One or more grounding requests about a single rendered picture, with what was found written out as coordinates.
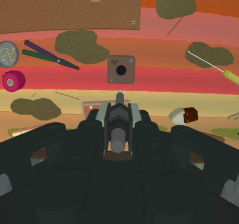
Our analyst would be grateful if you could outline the grey round dish with pins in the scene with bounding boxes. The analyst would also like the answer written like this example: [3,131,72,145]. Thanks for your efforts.
[0,41,20,69]

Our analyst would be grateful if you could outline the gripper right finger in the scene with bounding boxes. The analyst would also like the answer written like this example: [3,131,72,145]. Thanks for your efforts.
[128,102,239,184]

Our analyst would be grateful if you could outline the brown cork sheet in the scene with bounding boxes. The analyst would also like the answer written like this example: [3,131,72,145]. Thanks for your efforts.
[0,0,142,34]

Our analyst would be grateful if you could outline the magenta tape roll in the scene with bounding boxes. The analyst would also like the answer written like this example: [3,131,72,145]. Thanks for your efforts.
[1,70,26,93]

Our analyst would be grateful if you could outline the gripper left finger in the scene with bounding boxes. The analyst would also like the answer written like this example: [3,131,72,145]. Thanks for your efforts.
[0,102,111,184]

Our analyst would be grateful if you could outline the grey cylindrical regulator tool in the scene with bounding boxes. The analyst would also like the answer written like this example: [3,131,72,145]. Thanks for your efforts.
[109,90,127,154]

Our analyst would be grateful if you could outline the beige piece with green mark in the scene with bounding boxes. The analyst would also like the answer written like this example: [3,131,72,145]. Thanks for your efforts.
[227,111,239,121]

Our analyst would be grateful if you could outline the brown wooden strip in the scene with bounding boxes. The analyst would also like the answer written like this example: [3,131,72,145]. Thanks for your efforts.
[201,132,225,143]

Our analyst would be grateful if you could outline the cream roll with red band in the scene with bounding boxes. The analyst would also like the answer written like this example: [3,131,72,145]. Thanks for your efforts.
[11,123,48,138]

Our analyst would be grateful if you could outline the brown square block with hole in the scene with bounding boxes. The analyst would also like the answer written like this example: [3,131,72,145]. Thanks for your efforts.
[107,55,136,85]

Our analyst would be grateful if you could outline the yellow handled needle tool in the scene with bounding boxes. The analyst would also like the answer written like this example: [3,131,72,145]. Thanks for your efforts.
[187,51,239,92]

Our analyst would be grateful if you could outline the purple and green handled pliers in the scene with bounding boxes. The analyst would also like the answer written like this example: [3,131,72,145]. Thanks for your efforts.
[21,39,80,71]

